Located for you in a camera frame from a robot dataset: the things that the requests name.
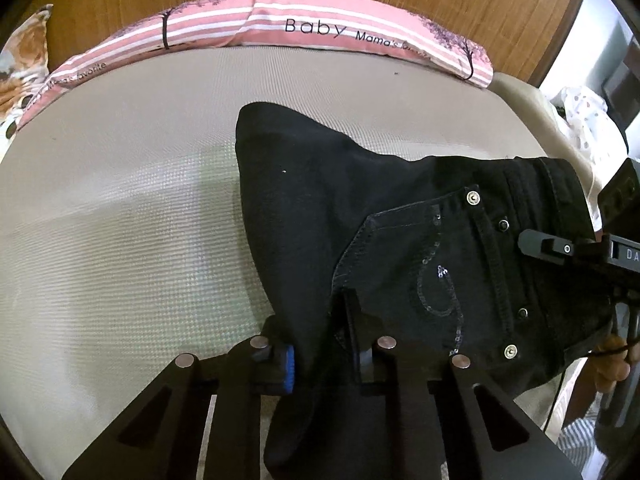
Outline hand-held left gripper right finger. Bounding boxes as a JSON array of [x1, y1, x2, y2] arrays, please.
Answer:
[[340, 289, 584, 480]]

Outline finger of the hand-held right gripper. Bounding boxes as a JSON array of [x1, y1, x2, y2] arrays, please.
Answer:
[[517, 228, 577, 267]]

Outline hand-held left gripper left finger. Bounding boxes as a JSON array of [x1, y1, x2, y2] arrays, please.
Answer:
[[60, 335, 297, 480]]

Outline black pants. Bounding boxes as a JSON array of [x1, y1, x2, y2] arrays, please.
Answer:
[[234, 102, 617, 480]]

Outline person's right hand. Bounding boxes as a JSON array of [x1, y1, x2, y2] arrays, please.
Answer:
[[581, 332, 634, 397]]

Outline white dotted cloth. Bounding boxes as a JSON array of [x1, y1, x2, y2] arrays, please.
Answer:
[[554, 85, 629, 167]]

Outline dark cabinet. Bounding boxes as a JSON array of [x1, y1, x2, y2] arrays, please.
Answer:
[[601, 35, 640, 128]]

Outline grey striped cloth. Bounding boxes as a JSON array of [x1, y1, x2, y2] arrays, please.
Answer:
[[557, 417, 602, 480]]

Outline beige woven bed mat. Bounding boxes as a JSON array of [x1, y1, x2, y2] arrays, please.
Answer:
[[0, 45, 551, 480]]

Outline pink striped pillow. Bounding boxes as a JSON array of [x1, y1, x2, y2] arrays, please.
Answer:
[[14, 0, 496, 129]]

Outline floral pillow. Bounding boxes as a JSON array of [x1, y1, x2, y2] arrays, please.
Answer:
[[0, 4, 55, 142]]

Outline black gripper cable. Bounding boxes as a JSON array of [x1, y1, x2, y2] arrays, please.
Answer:
[[542, 330, 640, 432]]

